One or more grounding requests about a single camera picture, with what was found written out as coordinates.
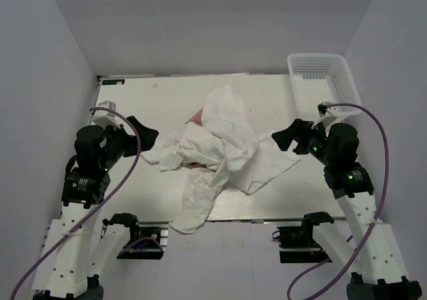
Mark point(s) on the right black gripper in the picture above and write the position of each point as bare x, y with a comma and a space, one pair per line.
300, 130

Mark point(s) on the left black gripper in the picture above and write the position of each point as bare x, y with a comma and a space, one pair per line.
147, 135

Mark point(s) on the pink printed t shirt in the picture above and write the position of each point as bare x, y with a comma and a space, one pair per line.
196, 144

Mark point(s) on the white t shirt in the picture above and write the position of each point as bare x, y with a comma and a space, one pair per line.
243, 159

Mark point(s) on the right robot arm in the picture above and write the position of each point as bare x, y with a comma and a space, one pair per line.
371, 264

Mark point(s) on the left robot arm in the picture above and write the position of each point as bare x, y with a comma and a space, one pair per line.
77, 269

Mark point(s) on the white plastic basket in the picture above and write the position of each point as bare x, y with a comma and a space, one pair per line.
318, 78

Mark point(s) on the dark label sticker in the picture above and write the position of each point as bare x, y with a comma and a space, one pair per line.
113, 82

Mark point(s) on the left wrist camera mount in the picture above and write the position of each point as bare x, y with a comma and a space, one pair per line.
105, 115

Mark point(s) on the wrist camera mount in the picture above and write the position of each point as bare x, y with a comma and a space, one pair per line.
328, 116
105, 115

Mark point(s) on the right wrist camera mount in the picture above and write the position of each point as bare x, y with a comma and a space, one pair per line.
328, 116

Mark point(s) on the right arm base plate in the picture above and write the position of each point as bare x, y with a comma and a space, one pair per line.
296, 248

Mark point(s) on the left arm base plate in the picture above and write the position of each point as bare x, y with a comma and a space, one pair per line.
149, 244

